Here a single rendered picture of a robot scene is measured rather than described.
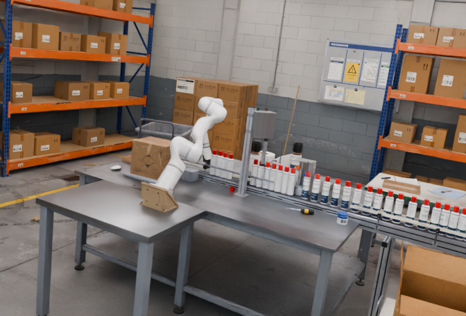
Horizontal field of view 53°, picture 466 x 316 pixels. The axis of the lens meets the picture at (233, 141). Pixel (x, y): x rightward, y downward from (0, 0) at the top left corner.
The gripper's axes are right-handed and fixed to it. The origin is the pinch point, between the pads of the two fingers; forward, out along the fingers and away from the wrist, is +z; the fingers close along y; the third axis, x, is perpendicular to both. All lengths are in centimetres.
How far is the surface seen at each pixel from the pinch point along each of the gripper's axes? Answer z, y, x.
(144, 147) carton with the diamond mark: -25, -41, 27
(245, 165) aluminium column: 2.4, -16.7, -43.2
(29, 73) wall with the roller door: -163, 149, 372
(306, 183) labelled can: 23, -2, -82
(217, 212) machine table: 26, -62, -40
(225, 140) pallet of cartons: -11, 291, 147
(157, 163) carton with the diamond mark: -10.9, -40.3, 18.5
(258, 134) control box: -18, -15, -57
